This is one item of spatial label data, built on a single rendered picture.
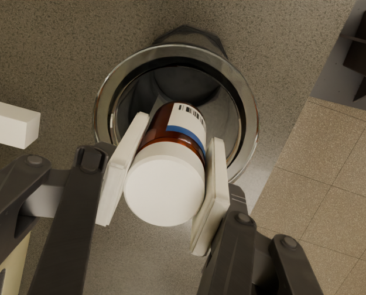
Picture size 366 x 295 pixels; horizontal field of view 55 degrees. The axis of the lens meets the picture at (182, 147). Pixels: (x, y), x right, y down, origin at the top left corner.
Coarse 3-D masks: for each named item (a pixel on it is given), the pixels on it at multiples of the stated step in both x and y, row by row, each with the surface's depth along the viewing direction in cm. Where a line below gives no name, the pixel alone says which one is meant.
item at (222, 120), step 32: (192, 32) 37; (128, 64) 21; (160, 64) 21; (192, 64) 21; (224, 64) 21; (128, 96) 28; (160, 96) 41; (224, 96) 35; (96, 128) 23; (224, 128) 29; (256, 128) 22
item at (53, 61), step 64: (0, 0) 42; (64, 0) 41; (128, 0) 41; (192, 0) 41; (256, 0) 40; (320, 0) 40; (0, 64) 45; (64, 64) 44; (256, 64) 43; (320, 64) 43; (64, 128) 48; (256, 192) 50; (128, 256) 55; (192, 256) 55
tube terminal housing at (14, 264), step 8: (24, 240) 52; (16, 248) 50; (24, 248) 54; (8, 256) 47; (16, 256) 51; (24, 256) 55; (8, 264) 48; (16, 264) 52; (24, 264) 57; (8, 272) 50; (16, 272) 54; (8, 280) 51; (16, 280) 56; (8, 288) 52; (16, 288) 57
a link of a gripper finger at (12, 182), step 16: (16, 160) 12; (32, 160) 12; (48, 160) 13; (0, 176) 11; (16, 176) 12; (32, 176) 12; (48, 176) 13; (0, 192) 11; (16, 192) 11; (32, 192) 12; (0, 208) 10; (16, 208) 11; (0, 224) 10; (16, 224) 12; (32, 224) 13; (0, 240) 11; (16, 240) 12; (0, 256) 11
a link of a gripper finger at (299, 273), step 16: (272, 240) 13; (288, 240) 13; (272, 256) 13; (288, 256) 13; (304, 256) 13; (288, 272) 12; (304, 272) 12; (256, 288) 14; (288, 288) 11; (304, 288) 11; (320, 288) 12
